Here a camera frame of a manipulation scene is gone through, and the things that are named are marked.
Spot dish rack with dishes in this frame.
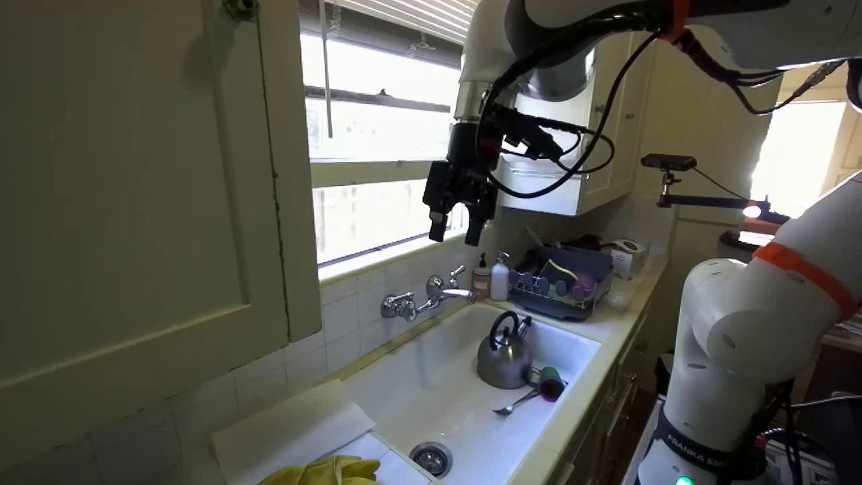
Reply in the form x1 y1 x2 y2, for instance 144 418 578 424
510 244 614 320

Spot white kitchen sink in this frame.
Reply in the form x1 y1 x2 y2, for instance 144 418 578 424
346 305 598 485

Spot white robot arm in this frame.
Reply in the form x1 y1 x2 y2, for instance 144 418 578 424
423 0 862 485

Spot chrome faucet spout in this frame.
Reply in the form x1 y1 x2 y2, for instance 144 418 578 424
427 275 472 302

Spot yellow rubber gloves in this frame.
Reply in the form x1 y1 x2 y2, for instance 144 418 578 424
260 456 381 485

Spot white soap pump bottle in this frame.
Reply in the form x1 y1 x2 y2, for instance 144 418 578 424
490 250 510 302

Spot dark soap pump bottle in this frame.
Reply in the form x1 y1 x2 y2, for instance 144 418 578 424
472 253 490 302

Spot black camera on stand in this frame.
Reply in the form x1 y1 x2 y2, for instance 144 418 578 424
638 150 792 227

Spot metal sink drain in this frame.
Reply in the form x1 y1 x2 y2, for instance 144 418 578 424
409 443 454 478

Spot cream cabinet door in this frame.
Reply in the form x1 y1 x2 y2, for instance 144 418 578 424
0 0 322 469

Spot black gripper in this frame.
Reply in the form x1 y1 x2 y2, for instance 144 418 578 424
423 123 501 244

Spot steel kettle black handle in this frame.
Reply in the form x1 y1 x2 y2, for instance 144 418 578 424
476 310 534 390

